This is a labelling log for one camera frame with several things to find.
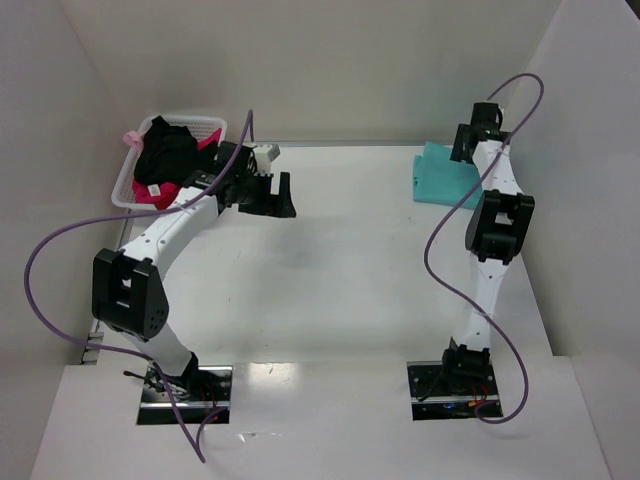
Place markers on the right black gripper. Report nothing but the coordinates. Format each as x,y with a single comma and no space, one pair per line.
463,142

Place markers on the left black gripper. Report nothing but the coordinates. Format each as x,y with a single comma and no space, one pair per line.
257,189

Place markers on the teal t shirt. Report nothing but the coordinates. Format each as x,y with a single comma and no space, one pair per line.
439,180

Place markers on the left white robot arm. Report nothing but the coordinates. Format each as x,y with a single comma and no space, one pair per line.
127,285

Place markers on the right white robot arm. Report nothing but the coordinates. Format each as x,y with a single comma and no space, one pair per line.
494,237

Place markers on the white plastic basket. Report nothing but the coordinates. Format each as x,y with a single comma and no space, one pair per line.
201,127

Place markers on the red pink t shirt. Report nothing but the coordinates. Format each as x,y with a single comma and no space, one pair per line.
160,195

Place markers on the black t shirt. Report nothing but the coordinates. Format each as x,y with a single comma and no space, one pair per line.
171,154

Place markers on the light pink cloth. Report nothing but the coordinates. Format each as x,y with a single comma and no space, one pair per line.
135,140

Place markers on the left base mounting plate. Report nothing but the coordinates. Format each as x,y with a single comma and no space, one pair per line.
155,407

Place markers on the base mounting plate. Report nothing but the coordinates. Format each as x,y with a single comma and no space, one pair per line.
155,407
436,397

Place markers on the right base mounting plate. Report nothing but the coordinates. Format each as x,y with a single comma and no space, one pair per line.
436,397

